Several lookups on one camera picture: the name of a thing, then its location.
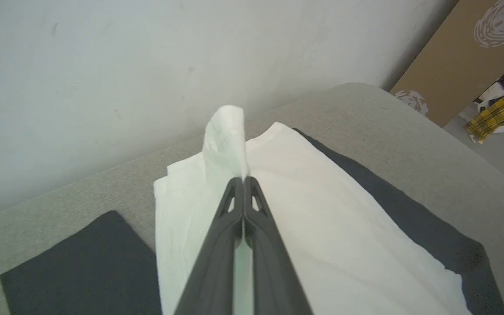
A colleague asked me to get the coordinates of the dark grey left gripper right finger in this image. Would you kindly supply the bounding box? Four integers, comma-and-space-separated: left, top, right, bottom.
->
244, 176, 314, 315

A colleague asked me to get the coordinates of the yellow plaid garment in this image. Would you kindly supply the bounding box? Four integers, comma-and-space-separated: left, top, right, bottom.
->
465, 68, 504, 143

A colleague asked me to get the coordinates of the white and black t-shirt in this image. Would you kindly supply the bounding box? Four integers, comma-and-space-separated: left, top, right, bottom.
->
0, 105, 504, 315

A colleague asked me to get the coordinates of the brown cardboard board fingerprint print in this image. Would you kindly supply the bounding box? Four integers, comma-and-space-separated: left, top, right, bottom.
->
390, 0, 504, 128

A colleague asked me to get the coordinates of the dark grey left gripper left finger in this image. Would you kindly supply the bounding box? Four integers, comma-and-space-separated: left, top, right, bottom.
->
174, 176, 245, 315

